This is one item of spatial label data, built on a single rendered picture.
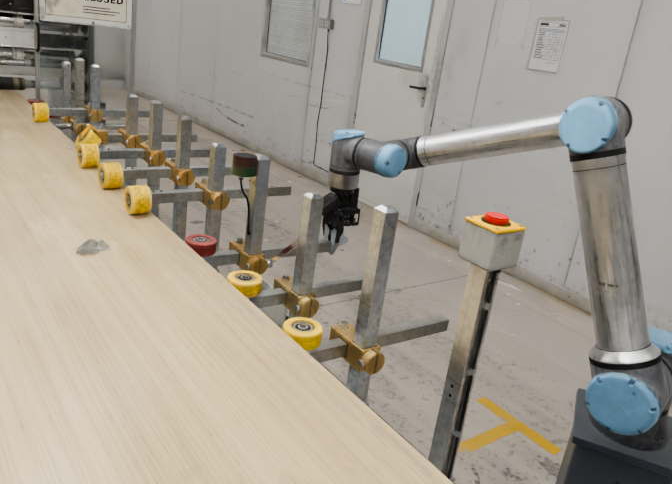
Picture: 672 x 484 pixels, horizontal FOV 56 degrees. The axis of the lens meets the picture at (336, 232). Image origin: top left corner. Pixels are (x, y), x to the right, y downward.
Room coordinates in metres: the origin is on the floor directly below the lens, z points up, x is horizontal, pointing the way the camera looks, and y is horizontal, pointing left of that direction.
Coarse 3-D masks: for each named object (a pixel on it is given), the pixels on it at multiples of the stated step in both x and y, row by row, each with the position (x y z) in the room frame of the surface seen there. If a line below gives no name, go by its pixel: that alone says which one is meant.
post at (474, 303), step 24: (480, 288) 0.94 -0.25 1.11; (480, 312) 0.94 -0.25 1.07; (456, 336) 0.96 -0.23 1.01; (480, 336) 0.94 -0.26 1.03; (456, 360) 0.96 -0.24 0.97; (456, 384) 0.95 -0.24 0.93; (456, 408) 0.94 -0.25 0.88; (456, 432) 0.95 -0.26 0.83; (432, 456) 0.96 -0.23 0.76; (456, 456) 0.96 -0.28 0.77
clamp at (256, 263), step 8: (232, 248) 1.60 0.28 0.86; (240, 248) 1.58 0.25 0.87; (240, 256) 1.56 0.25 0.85; (248, 256) 1.53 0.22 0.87; (256, 256) 1.54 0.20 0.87; (264, 256) 1.56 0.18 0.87; (240, 264) 1.56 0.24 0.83; (248, 264) 1.52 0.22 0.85; (256, 264) 1.52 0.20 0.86; (264, 264) 1.54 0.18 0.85; (256, 272) 1.52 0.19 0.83
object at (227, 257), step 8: (320, 240) 1.76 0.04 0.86; (328, 240) 1.77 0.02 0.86; (264, 248) 1.63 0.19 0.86; (272, 248) 1.64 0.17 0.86; (280, 248) 1.65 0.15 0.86; (296, 248) 1.68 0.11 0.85; (320, 248) 1.73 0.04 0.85; (328, 248) 1.75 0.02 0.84; (208, 256) 1.52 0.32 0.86; (216, 256) 1.53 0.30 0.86; (224, 256) 1.54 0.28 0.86; (232, 256) 1.56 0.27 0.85; (272, 256) 1.63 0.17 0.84; (288, 256) 1.67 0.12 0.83; (216, 264) 1.53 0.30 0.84; (224, 264) 1.54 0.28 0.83
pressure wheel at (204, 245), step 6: (198, 234) 1.55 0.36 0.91; (204, 234) 1.55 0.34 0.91; (186, 240) 1.49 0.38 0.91; (192, 240) 1.50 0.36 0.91; (198, 240) 1.51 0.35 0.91; (204, 240) 1.51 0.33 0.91; (210, 240) 1.51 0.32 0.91; (216, 240) 1.52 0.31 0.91; (192, 246) 1.48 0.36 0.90; (198, 246) 1.48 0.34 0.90; (204, 246) 1.48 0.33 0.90; (210, 246) 1.49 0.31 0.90; (198, 252) 1.48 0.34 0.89; (204, 252) 1.48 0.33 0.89; (210, 252) 1.49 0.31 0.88
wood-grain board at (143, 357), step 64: (0, 128) 2.43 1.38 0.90; (0, 192) 1.67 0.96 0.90; (64, 192) 1.75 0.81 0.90; (0, 256) 1.26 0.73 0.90; (64, 256) 1.30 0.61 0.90; (128, 256) 1.35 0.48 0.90; (192, 256) 1.41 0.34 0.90; (0, 320) 0.99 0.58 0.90; (64, 320) 1.02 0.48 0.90; (128, 320) 1.05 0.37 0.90; (192, 320) 1.09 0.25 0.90; (256, 320) 1.13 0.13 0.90; (0, 384) 0.81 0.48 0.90; (64, 384) 0.83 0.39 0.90; (128, 384) 0.85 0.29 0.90; (192, 384) 0.88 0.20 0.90; (256, 384) 0.90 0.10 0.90; (320, 384) 0.93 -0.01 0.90; (0, 448) 0.67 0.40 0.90; (64, 448) 0.69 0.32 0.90; (128, 448) 0.71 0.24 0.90; (192, 448) 0.72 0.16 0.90; (256, 448) 0.74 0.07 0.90; (320, 448) 0.76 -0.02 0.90; (384, 448) 0.78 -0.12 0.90
